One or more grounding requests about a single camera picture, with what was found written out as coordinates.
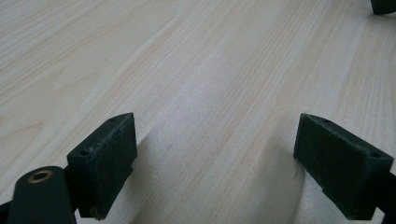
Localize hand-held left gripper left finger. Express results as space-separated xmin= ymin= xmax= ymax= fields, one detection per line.
xmin=66 ymin=112 xmax=138 ymax=221

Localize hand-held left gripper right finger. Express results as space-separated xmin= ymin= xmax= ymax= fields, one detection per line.
xmin=292 ymin=113 xmax=394 ymax=221

